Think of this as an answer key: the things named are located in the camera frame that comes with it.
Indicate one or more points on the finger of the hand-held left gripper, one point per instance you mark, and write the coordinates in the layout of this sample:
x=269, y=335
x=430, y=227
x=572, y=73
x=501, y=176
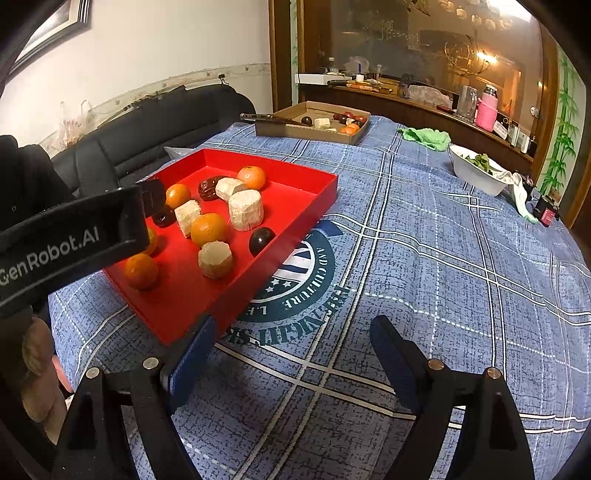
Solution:
x=152, y=196

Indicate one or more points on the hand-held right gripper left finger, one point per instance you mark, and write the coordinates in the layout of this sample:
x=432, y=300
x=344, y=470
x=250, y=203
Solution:
x=194, y=364

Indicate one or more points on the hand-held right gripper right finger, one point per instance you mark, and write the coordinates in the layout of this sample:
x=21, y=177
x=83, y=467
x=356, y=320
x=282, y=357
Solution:
x=392, y=360

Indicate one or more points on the dark purple plum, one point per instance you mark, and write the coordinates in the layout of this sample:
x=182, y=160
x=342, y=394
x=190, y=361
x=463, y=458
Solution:
x=262, y=240
x=164, y=217

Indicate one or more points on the blocky white yam piece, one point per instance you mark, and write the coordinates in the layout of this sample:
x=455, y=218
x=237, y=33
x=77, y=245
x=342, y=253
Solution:
x=188, y=218

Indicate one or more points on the red box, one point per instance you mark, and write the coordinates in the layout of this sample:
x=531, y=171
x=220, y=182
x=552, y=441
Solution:
x=184, y=295

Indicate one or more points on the octagonal pale yam piece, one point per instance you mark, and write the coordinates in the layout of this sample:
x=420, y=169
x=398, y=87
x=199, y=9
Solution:
x=215, y=259

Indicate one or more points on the tall round pale yam piece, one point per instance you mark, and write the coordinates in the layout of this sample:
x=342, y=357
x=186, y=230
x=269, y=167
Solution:
x=246, y=210

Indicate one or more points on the person's left hand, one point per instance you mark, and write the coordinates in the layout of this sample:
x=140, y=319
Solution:
x=41, y=369

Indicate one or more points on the black sofa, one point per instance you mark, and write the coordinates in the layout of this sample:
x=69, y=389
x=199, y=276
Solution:
x=138, y=134

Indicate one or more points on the blue plaid blanket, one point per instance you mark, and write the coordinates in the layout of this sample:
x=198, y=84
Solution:
x=461, y=277

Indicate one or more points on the dark stick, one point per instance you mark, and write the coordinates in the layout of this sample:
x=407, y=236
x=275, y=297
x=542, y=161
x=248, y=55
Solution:
x=272, y=119

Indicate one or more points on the cardboard box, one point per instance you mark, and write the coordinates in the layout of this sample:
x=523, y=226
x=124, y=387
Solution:
x=295, y=134

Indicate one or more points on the small dark plum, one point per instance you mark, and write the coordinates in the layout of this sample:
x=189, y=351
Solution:
x=306, y=121

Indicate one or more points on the small white yam chunk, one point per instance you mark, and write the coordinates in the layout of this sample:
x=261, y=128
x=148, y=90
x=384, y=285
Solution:
x=322, y=123

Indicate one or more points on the framed picture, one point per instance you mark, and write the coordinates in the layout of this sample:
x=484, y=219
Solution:
x=51, y=27

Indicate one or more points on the white bowl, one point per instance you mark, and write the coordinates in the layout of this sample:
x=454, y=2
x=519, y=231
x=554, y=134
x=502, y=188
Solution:
x=478, y=177

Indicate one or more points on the flat white box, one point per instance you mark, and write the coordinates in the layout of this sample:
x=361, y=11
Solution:
x=318, y=78

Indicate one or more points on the white sock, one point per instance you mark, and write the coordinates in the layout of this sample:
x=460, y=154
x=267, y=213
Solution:
x=521, y=196

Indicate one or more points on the red and black device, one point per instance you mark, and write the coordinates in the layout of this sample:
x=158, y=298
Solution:
x=547, y=210

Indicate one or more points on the green leaves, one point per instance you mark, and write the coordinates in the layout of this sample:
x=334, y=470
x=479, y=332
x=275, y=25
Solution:
x=480, y=161

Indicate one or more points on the green cloth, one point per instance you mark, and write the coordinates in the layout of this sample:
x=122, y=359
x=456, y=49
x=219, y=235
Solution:
x=427, y=137

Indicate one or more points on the wooden sideboard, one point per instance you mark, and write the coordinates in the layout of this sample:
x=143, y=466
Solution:
x=406, y=113

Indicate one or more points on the pink sleeved bottle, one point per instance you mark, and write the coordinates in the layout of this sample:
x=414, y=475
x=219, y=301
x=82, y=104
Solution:
x=487, y=113

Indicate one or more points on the clear plastic bag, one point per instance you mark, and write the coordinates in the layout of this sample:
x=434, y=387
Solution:
x=427, y=95

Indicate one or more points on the clear glass jar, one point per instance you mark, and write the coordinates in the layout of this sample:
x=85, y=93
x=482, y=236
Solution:
x=467, y=104

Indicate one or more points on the bamboo wall sticker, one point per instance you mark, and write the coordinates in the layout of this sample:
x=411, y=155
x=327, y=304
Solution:
x=561, y=129

